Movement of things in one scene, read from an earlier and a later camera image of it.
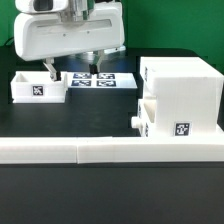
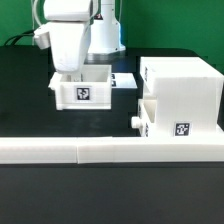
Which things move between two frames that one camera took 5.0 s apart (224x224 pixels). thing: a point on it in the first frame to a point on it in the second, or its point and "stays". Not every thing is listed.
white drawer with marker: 38,87 to 88,89
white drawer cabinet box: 185,89 stays
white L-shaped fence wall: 110,149 stays
